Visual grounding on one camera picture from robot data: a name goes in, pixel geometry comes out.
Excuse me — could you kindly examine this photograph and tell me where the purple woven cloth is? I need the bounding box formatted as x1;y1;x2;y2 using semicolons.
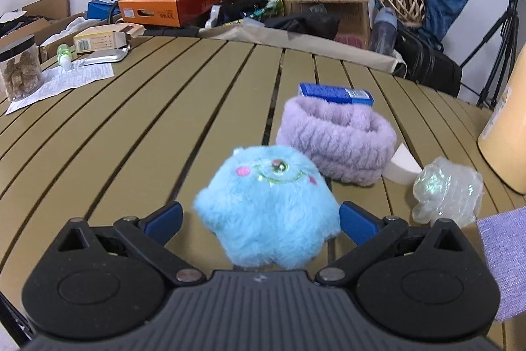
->
477;207;526;323

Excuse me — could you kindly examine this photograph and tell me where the blue plush monster toy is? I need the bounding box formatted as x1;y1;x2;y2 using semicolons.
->
193;144;342;269

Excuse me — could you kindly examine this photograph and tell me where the small blue box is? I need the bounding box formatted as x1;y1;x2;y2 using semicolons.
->
87;0;120;23

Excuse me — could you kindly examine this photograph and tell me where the silver foil packet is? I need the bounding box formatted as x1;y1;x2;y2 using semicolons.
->
78;48;130;66

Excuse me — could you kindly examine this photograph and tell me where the clear jar of brown snacks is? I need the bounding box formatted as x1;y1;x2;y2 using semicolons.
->
0;34;44;103

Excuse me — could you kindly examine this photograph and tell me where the black tripod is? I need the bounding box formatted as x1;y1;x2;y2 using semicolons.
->
459;0;526;109

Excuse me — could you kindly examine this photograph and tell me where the small green bottle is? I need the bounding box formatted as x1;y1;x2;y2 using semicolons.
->
57;44;72;71

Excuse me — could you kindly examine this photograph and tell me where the grey water bottle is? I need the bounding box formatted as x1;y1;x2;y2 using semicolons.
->
370;6;399;56

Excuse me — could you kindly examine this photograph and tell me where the purple fluffy headband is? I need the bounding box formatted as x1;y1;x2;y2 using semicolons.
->
276;95;397;187

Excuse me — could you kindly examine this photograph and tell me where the black cloth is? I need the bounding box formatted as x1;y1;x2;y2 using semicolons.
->
263;12;342;41

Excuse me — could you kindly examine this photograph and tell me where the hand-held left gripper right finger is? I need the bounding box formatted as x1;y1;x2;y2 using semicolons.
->
314;201;466;288

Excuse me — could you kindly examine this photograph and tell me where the black suitcase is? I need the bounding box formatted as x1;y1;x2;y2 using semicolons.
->
392;26;463;97

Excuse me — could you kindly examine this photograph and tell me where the white wedge sponge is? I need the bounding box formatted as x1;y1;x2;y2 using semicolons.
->
382;142;423;186

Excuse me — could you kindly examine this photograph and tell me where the cream yellow container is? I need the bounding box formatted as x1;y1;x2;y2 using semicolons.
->
477;44;526;195

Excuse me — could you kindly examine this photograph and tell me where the tan flat carton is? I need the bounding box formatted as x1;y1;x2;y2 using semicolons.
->
73;23;145;55

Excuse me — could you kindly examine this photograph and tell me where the open brown cardboard box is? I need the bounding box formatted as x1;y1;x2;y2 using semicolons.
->
0;0;97;64

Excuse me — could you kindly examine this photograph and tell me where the blue and white carton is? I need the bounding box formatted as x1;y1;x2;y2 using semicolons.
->
299;83;375;108

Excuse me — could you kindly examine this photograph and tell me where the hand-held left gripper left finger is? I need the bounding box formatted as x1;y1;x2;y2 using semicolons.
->
55;202;206;288

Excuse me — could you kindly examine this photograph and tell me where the blue denim bag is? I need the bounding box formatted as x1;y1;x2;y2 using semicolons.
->
374;0;472;51

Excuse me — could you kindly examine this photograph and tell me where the clear plastic wrap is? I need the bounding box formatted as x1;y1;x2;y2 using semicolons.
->
412;156;486;228

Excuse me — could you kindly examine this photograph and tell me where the cardboard box with raised flap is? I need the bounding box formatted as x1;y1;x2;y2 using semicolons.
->
279;0;372;49

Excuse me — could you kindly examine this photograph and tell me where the printed paper sheet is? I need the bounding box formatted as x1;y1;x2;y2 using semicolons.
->
5;61;116;115

